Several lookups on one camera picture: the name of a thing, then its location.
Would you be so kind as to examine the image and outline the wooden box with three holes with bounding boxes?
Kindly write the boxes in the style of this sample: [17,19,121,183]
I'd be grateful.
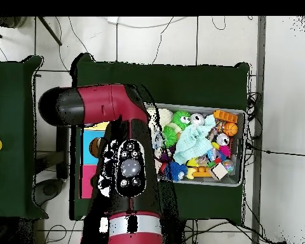
[80,121,111,200]

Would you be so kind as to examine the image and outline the green spiky ball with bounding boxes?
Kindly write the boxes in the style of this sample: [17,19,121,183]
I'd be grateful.
[162,125,178,148]

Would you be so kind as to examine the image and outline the cream waffle cloth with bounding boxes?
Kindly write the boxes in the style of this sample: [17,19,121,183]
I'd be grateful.
[146,107,173,128]

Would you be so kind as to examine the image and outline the green spiky toy with eyes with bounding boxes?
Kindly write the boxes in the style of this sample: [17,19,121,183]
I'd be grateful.
[171,110,192,130]

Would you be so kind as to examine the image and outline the mint waffle cloth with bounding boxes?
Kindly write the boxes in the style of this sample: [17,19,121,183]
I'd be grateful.
[173,115,217,165]

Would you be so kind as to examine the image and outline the blue spiky ball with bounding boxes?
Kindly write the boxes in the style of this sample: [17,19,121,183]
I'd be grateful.
[167,161,188,182]

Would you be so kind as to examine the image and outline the silver drink can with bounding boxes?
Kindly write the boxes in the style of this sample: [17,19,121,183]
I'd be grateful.
[190,113,205,126]

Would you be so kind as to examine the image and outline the dark green table cloth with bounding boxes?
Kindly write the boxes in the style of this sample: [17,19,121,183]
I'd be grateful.
[0,55,49,220]
[69,53,250,224]

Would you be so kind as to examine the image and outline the plain wooden cube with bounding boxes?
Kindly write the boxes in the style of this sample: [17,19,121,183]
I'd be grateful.
[208,162,228,180]

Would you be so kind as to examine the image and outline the orange toy basketball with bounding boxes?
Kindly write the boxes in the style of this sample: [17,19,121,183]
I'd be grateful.
[222,122,238,137]

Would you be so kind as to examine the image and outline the shallow wire mesh bin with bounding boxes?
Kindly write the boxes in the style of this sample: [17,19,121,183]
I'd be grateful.
[144,102,246,187]

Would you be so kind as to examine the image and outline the thick black floor cable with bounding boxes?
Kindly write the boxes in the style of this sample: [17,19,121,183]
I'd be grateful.
[245,142,305,158]

